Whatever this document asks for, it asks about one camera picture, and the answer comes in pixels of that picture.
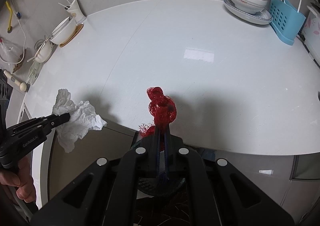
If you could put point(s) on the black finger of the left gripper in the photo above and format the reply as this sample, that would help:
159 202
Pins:
53 121

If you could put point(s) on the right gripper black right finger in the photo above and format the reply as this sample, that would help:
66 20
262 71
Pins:
166 142

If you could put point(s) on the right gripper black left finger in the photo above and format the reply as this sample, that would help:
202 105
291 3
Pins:
154 153

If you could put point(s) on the white paper tissue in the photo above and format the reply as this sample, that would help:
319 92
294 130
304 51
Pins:
83 118

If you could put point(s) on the red mesh net bag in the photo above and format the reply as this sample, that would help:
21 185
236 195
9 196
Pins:
163 110

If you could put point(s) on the person's left hand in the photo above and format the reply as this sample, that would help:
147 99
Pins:
23 181

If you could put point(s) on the white pestle roller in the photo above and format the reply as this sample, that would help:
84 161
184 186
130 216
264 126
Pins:
22 85

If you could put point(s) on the stacked white bowls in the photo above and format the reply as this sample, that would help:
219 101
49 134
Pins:
64 32

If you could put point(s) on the yellow hanging hook tool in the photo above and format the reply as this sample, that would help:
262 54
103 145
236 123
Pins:
9 28

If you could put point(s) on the round wooden coaster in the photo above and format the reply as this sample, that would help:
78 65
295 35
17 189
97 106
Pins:
77 30

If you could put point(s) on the white paper cup holder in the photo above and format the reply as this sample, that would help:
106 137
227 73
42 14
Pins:
75 11

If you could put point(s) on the white oval plate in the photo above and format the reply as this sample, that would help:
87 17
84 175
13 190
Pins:
259 18

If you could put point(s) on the light blue utensil basket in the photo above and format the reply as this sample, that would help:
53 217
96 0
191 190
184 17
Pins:
287 21

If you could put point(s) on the white floral appliance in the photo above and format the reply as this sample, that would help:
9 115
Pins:
311 32

